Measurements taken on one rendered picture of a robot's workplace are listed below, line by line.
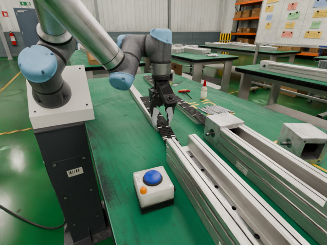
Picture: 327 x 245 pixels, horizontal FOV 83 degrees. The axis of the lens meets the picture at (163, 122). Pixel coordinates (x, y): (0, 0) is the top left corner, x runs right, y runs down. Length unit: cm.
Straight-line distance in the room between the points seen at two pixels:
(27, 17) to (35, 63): 1063
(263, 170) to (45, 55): 77
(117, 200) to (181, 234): 17
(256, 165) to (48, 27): 78
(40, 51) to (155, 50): 40
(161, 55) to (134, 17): 1137
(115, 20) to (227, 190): 1143
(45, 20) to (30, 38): 1062
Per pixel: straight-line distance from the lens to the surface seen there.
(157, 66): 67
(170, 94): 66
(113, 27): 1167
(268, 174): 53
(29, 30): 1139
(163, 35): 66
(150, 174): 45
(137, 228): 45
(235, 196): 45
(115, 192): 52
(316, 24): 354
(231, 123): 66
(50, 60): 78
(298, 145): 69
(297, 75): 214
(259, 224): 43
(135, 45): 68
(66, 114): 92
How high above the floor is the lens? 115
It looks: 26 degrees down
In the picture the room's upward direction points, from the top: straight up
